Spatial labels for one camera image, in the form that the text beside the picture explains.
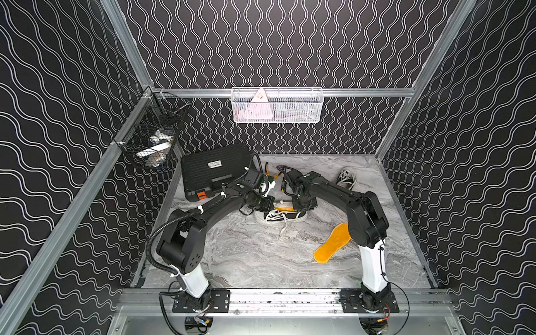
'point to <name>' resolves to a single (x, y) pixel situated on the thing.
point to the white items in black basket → (159, 144)
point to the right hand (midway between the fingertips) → (303, 207)
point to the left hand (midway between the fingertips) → (273, 204)
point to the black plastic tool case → (204, 173)
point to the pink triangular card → (259, 111)
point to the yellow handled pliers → (267, 172)
